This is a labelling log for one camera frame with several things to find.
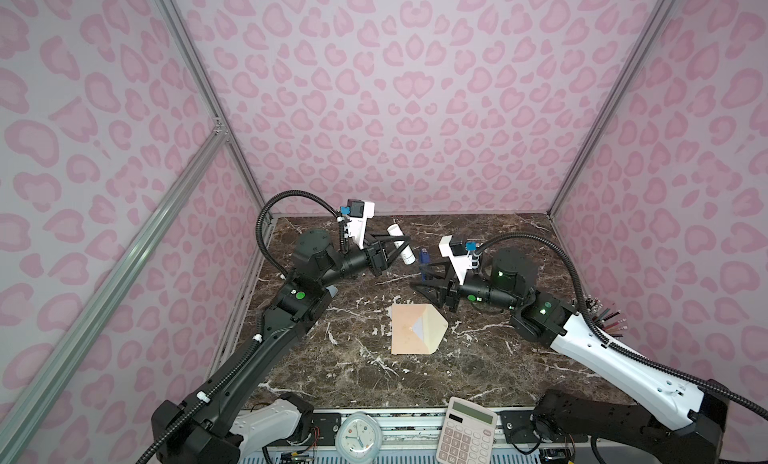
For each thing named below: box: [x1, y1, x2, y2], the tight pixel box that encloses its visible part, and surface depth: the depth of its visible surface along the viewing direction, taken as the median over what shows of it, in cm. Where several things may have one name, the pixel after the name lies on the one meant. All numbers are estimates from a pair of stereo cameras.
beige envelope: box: [391, 304, 449, 355], surface depth 91 cm
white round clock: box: [335, 411, 382, 464], surface depth 71 cm
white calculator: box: [436, 396, 498, 464], surface depth 72 cm
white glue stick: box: [387, 223, 416, 265], surface depth 62 cm
